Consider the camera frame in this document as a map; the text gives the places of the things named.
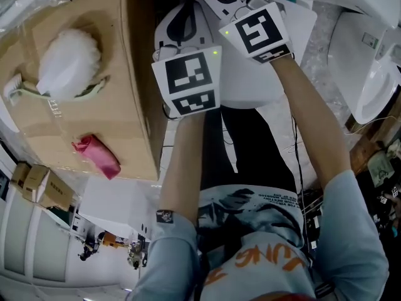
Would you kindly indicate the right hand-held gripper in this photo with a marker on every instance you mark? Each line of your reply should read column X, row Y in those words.
column 257, row 33

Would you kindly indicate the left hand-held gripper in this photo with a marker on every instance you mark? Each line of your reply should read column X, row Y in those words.
column 188, row 74

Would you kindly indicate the white toilet with tank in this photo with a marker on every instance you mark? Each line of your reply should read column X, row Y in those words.
column 247, row 86

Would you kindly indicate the person's left forearm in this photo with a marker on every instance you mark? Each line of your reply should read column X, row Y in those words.
column 185, row 168

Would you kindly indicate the person's right forearm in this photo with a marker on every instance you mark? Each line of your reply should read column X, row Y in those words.
column 316, row 127

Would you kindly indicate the large white open-lid toilet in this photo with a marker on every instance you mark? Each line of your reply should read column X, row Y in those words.
column 372, row 96

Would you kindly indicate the large brown cardboard box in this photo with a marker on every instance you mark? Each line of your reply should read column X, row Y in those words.
column 109, row 114

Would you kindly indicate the white fluffy brush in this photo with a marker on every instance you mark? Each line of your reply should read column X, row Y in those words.
column 69, row 61

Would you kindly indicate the person's black trousers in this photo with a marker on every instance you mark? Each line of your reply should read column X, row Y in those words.
column 250, row 155

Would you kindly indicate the pink cloth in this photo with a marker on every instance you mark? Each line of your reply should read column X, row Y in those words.
column 100, row 158

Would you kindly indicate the white flat board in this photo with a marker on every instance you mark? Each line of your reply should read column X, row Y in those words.
column 116, row 205

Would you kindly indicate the brown cardboard box white flaps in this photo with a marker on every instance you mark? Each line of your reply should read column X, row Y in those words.
column 53, row 190

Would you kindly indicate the dark wooden bench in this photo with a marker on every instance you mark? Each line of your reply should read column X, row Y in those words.
column 369, row 146

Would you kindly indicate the small brown cardboard box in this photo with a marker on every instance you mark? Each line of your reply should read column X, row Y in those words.
column 20, row 177

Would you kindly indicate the person's light blue t-shirt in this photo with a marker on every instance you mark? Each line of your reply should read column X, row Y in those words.
column 266, row 256

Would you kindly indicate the white cabinet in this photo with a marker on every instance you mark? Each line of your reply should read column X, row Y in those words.
column 31, row 237

